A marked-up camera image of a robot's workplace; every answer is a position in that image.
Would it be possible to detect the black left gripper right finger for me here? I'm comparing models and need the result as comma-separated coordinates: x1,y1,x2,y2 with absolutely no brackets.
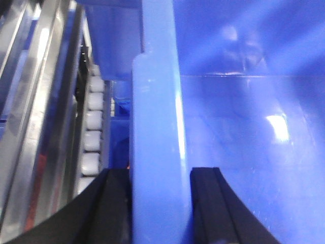
190,167,279,243

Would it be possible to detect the lower blue bin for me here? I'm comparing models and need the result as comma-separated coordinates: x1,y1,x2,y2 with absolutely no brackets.
109,81,132,169

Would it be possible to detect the white roller track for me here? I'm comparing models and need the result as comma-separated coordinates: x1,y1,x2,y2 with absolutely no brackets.
77,65,105,194

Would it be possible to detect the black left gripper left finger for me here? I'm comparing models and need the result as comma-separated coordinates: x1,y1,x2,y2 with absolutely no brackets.
9,169,132,243

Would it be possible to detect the stainless steel shelf rail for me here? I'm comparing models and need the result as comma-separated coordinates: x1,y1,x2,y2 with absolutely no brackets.
1,1,88,243

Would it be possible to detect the large blue plastic bin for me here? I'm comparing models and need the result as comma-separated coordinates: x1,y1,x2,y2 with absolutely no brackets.
131,1,324,243

